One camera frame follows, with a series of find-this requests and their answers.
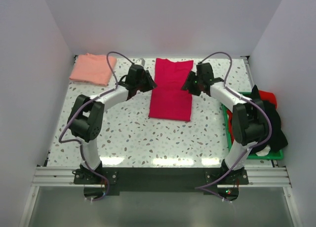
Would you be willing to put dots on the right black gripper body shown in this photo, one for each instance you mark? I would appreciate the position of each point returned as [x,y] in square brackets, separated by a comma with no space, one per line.
[196,89]

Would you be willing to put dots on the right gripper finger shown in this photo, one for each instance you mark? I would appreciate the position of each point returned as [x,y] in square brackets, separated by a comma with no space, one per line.
[191,75]
[187,85]

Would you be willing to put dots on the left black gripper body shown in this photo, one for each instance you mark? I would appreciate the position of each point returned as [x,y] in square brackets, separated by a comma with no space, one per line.
[141,84]

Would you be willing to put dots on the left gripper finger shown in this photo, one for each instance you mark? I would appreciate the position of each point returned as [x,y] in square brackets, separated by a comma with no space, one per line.
[150,84]
[147,75]

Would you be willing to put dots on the crimson red t-shirt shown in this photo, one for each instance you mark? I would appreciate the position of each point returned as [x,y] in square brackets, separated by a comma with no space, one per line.
[168,100]

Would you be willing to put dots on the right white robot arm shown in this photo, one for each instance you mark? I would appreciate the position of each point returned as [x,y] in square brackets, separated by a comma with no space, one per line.
[250,124]

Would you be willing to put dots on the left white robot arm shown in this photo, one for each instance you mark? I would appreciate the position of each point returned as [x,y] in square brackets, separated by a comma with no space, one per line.
[86,117]

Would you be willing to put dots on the folded peach t-shirt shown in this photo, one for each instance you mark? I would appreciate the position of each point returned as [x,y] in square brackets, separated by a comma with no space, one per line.
[93,69]

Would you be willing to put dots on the red garment in bin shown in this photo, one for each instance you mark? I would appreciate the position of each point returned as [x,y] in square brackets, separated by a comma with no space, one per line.
[266,97]

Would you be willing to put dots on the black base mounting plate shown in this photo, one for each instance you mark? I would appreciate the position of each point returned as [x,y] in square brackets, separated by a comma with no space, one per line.
[112,181]

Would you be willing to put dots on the white cloth in bin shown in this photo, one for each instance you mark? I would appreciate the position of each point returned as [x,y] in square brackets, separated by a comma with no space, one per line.
[264,152]

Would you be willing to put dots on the black garment in bin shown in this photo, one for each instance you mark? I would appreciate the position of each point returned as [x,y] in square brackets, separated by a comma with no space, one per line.
[278,140]

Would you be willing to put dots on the green plastic bin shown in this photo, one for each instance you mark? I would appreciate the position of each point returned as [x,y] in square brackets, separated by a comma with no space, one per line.
[270,156]

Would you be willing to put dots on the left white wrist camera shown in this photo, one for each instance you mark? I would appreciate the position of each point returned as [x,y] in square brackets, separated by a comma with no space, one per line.
[140,61]

